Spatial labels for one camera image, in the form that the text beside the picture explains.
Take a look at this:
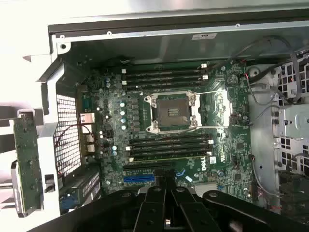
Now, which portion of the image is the blue expansion slot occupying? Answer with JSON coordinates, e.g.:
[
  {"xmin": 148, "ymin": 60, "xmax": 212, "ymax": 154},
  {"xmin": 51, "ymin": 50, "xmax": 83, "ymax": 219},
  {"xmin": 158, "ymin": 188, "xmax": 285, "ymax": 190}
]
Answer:
[{"xmin": 123, "ymin": 175, "xmax": 155, "ymax": 184}]

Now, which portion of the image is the long black expansion slot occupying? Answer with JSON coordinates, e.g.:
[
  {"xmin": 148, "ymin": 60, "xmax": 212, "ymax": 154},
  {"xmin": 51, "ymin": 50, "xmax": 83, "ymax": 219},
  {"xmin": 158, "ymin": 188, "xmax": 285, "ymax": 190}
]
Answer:
[{"xmin": 123, "ymin": 162, "xmax": 176, "ymax": 170}]

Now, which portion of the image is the black RAM slot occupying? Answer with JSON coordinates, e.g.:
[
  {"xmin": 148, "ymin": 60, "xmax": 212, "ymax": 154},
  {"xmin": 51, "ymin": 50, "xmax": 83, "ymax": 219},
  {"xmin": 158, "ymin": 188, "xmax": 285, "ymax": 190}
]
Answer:
[
  {"xmin": 121, "ymin": 69, "xmax": 205, "ymax": 76},
  {"xmin": 129, "ymin": 134, "xmax": 214, "ymax": 141},
  {"xmin": 127, "ymin": 152, "xmax": 214, "ymax": 163},
  {"xmin": 126, "ymin": 145, "xmax": 214, "ymax": 153},
  {"xmin": 121, "ymin": 80, "xmax": 205, "ymax": 91},
  {"xmin": 132, "ymin": 62, "xmax": 209, "ymax": 70},
  {"xmin": 129, "ymin": 140, "xmax": 215, "ymax": 147},
  {"xmin": 125, "ymin": 75, "xmax": 209, "ymax": 83}
]

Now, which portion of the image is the green motherboard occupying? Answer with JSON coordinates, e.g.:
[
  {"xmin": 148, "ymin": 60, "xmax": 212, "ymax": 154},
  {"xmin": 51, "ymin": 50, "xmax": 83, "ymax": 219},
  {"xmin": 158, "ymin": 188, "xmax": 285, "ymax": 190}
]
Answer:
[{"xmin": 76, "ymin": 59, "xmax": 254, "ymax": 205}]

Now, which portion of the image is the CPU socket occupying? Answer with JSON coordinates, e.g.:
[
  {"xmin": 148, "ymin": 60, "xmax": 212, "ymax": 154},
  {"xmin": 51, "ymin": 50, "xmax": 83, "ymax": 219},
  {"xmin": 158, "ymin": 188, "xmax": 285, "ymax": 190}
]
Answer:
[{"xmin": 144, "ymin": 91, "xmax": 201, "ymax": 134}]

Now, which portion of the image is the metal socket cover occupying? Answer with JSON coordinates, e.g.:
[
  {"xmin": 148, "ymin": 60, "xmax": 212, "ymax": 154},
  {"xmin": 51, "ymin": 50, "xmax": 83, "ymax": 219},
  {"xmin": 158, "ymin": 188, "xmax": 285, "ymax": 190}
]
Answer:
[{"xmin": 197, "ymin": 89, "xmax": 233, "ymax": 128}]

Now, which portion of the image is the metal drive cage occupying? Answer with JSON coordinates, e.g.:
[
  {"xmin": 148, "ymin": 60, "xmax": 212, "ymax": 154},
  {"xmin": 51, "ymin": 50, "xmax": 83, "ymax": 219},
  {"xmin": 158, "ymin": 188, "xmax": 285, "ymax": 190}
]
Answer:
[{"xmin": 271, "ymin": 52, "xmax": 309, "ymax": 174}]

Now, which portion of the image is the silver coin cell battery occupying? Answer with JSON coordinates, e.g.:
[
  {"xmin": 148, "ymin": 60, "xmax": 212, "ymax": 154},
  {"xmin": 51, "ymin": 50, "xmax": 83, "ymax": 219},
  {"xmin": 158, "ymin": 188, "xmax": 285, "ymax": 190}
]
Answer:
[{"xmin": 226, "ymin": 73, "xmax": 240, "ymax": 87}]

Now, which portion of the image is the open black PC case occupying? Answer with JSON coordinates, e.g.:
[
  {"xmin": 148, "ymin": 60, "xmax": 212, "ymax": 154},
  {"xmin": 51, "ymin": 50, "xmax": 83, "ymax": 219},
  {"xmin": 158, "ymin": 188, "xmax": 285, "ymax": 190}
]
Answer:
[{"xmin": 23, "ymin": 6, "xmax": 309, "ymax": 232}]

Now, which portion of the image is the white case label sticker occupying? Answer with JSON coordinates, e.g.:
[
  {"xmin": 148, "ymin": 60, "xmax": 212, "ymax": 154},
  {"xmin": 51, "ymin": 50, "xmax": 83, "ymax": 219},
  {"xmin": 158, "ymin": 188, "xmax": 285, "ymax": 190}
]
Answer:
[{"xmin": 191, "ymin": 32, "xmax": 217, "ymax": 41}]

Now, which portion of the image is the red and black wire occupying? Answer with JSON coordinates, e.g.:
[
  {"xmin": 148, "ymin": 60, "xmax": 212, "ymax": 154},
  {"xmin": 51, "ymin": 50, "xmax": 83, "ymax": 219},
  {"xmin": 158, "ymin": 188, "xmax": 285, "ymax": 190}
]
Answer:
[{"xmin": 53, "ymin": 123, "xmax": 95, "ymax": 152}]

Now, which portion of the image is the grey flat cable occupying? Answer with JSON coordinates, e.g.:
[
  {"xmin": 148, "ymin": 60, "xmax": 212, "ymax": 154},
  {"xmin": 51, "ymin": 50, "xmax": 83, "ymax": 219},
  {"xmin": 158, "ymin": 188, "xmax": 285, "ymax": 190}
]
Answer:
[{"xmin": 289, "ymin": 52, "xmax": 305, "ymax": 103}]

